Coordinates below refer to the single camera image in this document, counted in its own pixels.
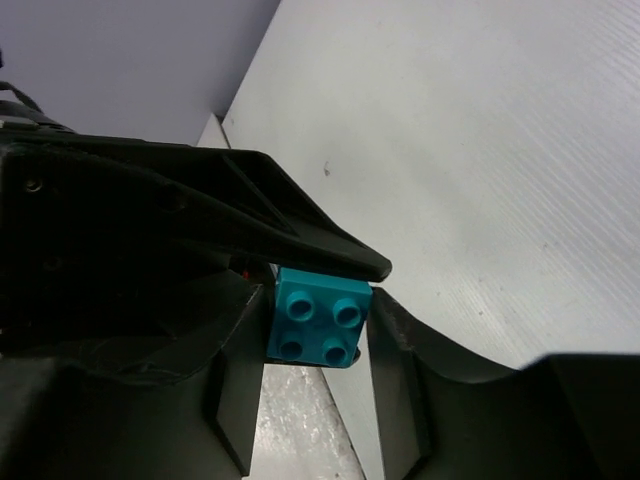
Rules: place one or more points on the teal square lego brick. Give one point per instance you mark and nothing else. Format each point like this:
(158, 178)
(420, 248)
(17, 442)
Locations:
(318, 318)

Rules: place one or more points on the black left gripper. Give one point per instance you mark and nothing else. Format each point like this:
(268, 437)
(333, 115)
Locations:
(99, 236)

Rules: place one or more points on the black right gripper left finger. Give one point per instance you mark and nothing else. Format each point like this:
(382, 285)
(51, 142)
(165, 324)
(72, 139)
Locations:
(165, 386)

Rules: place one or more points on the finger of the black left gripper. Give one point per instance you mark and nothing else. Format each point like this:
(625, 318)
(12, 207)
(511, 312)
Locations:
(280, 220)

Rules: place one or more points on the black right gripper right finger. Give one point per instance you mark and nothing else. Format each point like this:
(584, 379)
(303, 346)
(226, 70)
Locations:
(445, 412)

